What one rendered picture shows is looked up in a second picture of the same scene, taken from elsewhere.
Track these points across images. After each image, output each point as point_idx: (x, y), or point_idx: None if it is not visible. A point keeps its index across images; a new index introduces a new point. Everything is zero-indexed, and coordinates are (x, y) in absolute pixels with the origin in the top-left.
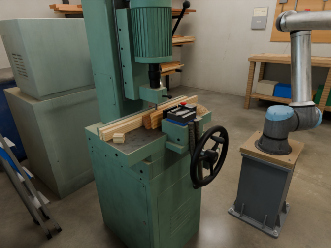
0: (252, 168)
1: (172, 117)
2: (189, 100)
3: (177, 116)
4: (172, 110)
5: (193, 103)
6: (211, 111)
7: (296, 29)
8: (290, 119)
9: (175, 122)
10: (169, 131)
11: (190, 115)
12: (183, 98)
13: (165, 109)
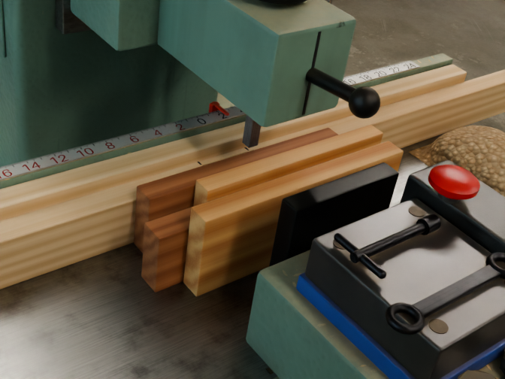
0: None
1: (342, 292)
2: (472, 99)
3: (382, 312)
4: (358, 225)
5: (489, 114)
6: None
7: None
8: None
9: (359, 343)
10: (298, 376)
11: (492, 326)
12: (440, 78)
13: (305, 194)
